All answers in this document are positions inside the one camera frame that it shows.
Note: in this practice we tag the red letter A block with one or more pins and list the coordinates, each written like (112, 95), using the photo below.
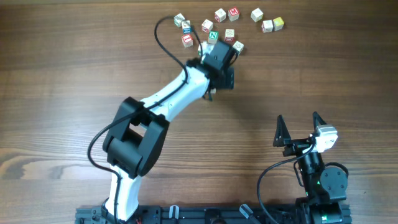
(206, 26)

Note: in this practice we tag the green letter J block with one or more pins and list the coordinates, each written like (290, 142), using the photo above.
(238, 46)

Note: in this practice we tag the red letter M block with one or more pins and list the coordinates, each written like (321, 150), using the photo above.
(233, 14)

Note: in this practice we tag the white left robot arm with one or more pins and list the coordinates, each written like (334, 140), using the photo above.
(134, 142)

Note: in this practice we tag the blue letter block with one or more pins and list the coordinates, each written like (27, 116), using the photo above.
(186, 27)

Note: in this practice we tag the plain white picture block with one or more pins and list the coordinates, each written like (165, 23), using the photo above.
(256, 15)

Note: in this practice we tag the red letter I block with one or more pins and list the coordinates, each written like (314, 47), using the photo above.
(187, 40)

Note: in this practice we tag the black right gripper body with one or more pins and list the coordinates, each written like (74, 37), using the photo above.
(296, 146)

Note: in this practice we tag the red white picture block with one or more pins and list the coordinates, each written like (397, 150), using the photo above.
(220, 15)

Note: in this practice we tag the green letter block far left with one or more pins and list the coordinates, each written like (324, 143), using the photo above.
(178, 19)

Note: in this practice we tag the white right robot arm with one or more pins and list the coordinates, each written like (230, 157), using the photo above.
(325, 184)

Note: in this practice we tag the red letter U block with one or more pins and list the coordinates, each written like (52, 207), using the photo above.
(229, 35)

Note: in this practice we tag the green letter N block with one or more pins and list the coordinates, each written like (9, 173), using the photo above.
(213, 37)

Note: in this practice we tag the yellow block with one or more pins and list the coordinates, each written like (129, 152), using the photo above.
(278, 23)

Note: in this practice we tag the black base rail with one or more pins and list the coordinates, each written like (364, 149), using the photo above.
(284, 213)

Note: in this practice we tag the red letter Y block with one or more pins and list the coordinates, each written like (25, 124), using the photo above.
(267, 26)

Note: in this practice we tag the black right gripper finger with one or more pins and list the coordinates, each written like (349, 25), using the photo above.
(282, 137)
(317, 120)

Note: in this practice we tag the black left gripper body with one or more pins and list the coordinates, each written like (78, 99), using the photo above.
(223, 73)

